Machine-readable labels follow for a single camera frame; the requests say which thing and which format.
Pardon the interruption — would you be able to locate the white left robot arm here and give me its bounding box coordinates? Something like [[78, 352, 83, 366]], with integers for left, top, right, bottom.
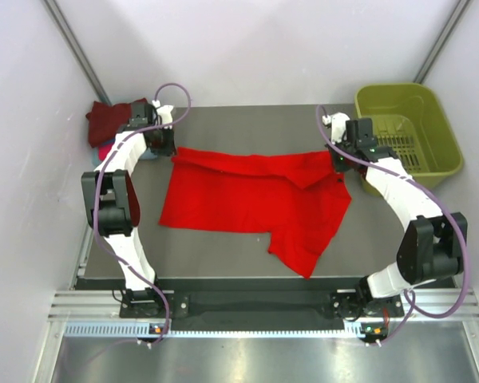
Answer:
[[81, 100, 176, 318]]

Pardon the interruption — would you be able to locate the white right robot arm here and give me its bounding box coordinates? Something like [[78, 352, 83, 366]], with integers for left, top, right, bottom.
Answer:
[[319, 113, 469, 316]]

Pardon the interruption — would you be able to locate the light blue folded t shirt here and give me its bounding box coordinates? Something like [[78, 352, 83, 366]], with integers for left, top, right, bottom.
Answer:
[[92, 148, 157, 167]]

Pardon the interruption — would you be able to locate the pink folded t shirt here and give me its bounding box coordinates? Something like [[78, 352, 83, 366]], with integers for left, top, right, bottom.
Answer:
[[94, 140, 114, 164]]

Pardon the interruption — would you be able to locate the dark red folded t shirt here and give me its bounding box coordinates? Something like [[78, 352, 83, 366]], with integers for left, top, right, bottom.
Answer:
[[85, 101, 133, 148]]

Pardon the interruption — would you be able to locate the green plastic laundry basket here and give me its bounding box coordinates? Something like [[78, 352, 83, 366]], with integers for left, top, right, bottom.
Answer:
[[354, 83, 464, 190]]

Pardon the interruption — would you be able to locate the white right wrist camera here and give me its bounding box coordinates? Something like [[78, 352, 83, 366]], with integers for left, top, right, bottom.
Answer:
[[322, 113, 350, 144]]

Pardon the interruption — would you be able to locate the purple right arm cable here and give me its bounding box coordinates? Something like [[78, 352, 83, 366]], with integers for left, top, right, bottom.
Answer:
[[315, 104, 473, 347]]

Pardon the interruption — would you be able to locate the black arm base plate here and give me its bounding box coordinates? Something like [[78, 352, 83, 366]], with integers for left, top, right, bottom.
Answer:
[[119, 277, 404, 332]]

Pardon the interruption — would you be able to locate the aluminium frame rail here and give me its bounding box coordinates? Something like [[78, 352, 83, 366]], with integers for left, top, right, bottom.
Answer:
[[48, 289, 479, 322]]

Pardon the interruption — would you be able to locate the grey slotted cable duct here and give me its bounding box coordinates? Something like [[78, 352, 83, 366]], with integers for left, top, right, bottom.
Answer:
[[65, 322, 365, 338]]

